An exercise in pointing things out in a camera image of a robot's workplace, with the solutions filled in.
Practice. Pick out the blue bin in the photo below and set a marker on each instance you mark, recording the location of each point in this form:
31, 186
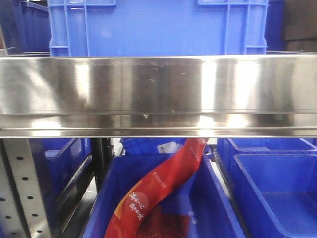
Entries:
64, 156
274, 184
202, 198

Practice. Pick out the blue bin lower right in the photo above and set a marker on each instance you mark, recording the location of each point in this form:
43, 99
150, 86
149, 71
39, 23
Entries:
274, 184

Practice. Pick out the blue bin lower centre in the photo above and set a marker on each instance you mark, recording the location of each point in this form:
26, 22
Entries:
202, 198

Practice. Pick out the perforated steel shelf upright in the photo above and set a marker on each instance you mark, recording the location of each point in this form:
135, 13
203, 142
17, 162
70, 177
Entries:
27, 203

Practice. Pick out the large blue crate on shelf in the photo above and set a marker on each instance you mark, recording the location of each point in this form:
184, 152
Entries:
144, 28

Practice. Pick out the red printed package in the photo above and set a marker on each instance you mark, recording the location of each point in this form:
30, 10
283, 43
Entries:
154, 187

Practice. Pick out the blue bin lower left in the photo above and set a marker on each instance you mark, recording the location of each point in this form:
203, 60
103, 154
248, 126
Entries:
64, 156

